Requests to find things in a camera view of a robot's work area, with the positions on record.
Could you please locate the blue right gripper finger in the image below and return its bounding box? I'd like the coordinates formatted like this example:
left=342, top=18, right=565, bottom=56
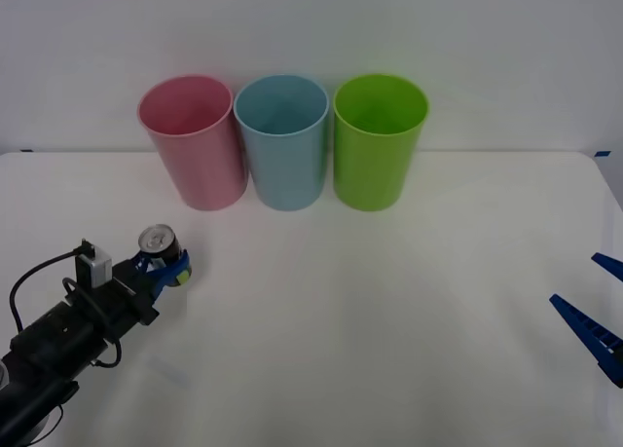
left=591, top=252, right=623, bottom=279
left=549, top=294, right=623, bottom=389

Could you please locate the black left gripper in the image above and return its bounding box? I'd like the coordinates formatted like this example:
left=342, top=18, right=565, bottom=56
left=65, top=249, right=192, bottom=344

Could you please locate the black drink can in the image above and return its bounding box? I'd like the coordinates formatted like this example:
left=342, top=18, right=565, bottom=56
left=138, top=224, right=194, bottom=290

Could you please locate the pink plastic waste bin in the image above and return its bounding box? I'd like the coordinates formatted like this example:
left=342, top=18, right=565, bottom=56
left=137, top=74, right=249, bottom=212

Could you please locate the pale blue plastic waste bin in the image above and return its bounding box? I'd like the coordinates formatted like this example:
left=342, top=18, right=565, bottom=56
left=233, top=74, right=331, bottom=212

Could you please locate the green plastic waste bin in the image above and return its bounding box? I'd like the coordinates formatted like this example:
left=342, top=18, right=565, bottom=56
left=332, top=72, right=431, bottom=212

